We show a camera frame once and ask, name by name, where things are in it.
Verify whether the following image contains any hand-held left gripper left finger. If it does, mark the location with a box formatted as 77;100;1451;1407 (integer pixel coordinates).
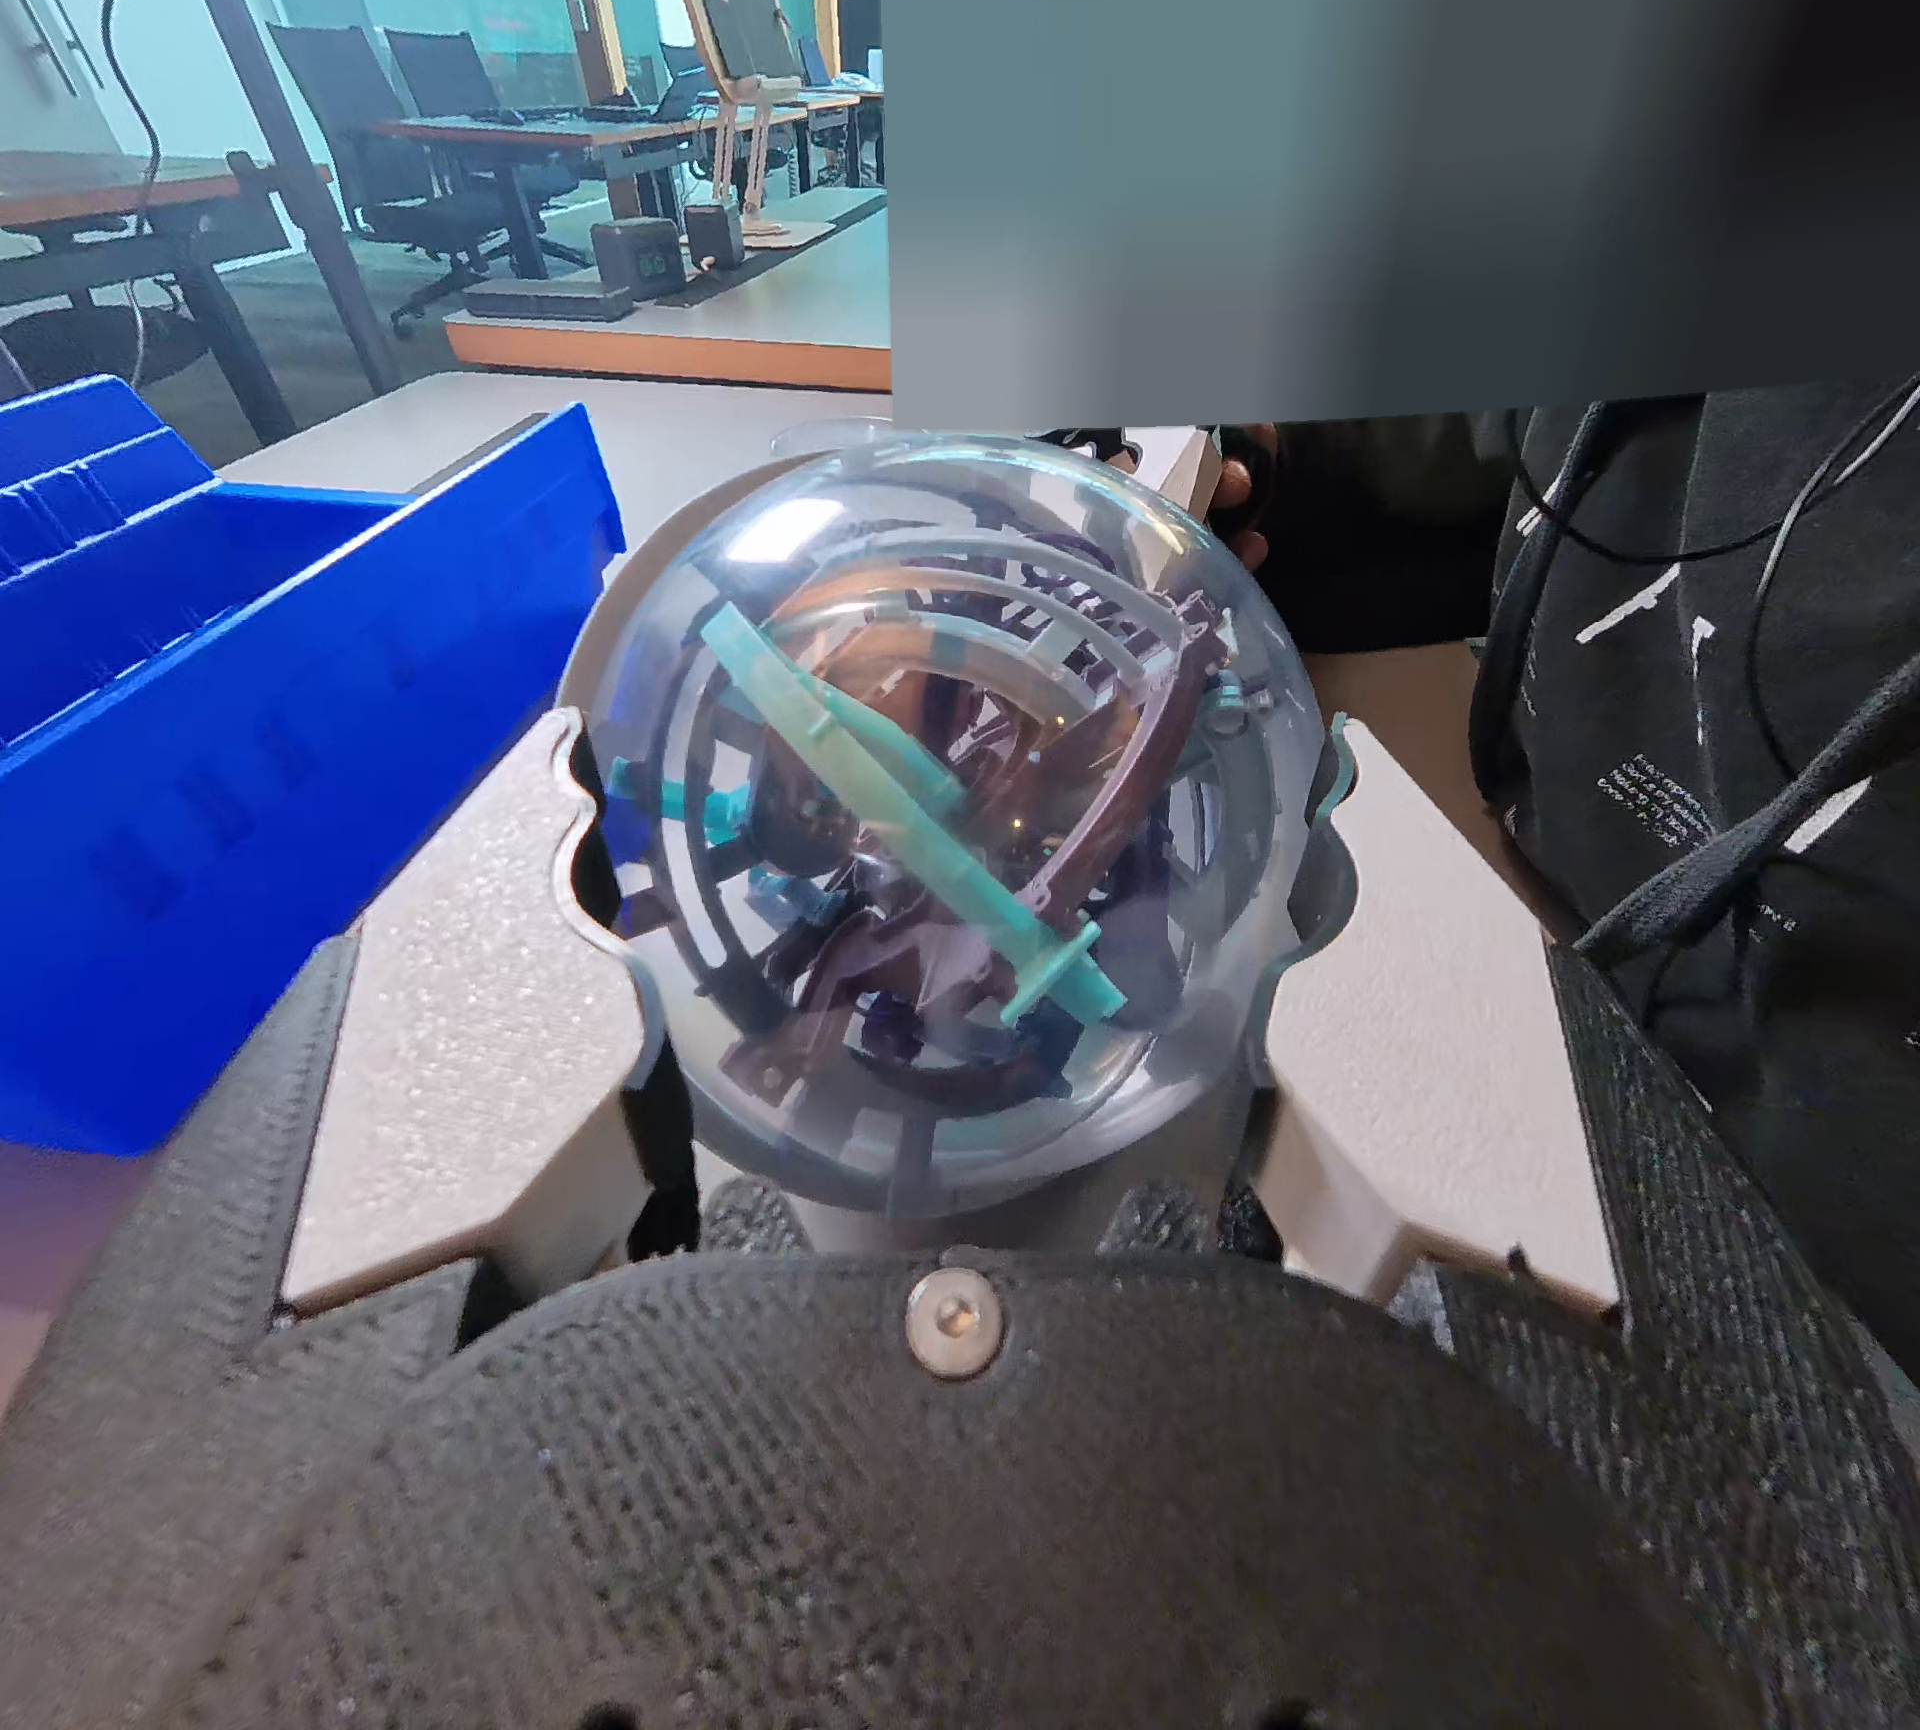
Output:
281;704;693;1311

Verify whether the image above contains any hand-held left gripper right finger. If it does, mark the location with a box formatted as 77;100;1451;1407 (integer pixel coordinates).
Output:
1248;711;1624;1318

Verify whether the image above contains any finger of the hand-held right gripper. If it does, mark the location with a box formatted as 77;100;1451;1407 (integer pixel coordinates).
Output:
1116;426;1217;507

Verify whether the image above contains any clear plastic maze ball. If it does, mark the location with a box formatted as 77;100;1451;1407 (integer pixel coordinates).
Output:
556;426;1336;1221

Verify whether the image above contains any person's right forearm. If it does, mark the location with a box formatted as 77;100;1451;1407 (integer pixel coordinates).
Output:
1265;410;1516;651

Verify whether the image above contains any person's right hand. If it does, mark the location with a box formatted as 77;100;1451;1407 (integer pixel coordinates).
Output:
1210;426;1280;561

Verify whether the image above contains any blue plastic bin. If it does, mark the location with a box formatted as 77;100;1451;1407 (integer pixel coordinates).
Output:
0;375;632;1156

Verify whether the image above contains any black printed hoodie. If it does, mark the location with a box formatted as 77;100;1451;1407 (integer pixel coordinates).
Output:
1471;381;1920;1374

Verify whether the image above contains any wooden stand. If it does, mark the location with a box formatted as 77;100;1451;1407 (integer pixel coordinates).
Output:
706;75;810;260

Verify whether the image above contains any black box device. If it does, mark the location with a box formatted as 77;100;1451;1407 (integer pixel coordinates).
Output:
592;203;752;291

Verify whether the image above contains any black power strip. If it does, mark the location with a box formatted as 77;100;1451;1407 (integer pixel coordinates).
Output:
465;270;646;323

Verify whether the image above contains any brown desk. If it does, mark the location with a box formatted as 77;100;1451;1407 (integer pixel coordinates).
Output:
0;146;302;440

